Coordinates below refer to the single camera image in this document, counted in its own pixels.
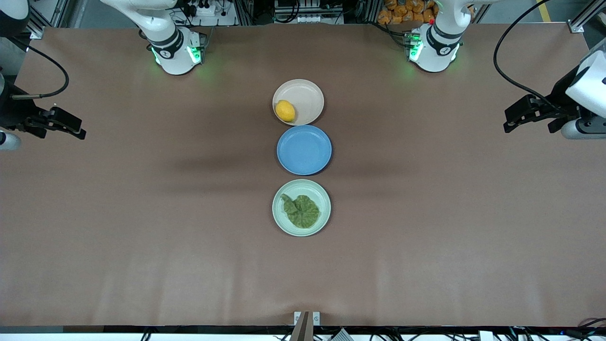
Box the yellow lemon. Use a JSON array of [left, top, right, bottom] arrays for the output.
[[276, 100, 296, 123]]

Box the green lettuce leaf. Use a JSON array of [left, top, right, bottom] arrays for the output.
[[280, 193, 321, 229]]

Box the brown table cover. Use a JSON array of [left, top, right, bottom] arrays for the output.
[[0, 23, 606, 328]]

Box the white power strip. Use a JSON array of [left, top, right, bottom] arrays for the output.
[[188, 0, 224, 18]]

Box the beige round plate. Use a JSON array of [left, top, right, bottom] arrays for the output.
[[272, 79, 325, 126]]

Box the blue round plate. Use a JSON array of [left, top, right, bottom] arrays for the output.
[[276, 125, 333, 176]]

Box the black electronics rack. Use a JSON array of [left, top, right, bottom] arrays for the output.
[[274, 0, 345, 25]]

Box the pale green round plate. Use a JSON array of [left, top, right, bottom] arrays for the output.
[[272, 179, 331, 237]]

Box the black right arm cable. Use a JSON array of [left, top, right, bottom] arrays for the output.
[[10, 43, 70, 100]]

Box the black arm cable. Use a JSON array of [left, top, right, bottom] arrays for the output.
[[493, 0, 569, 117], [10, 43, 70, 100]]

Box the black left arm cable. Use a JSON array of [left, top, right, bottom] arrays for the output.
[[493, 0, 569, 117]]

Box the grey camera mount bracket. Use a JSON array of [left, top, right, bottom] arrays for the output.
[[290, 311, 321, 341]]

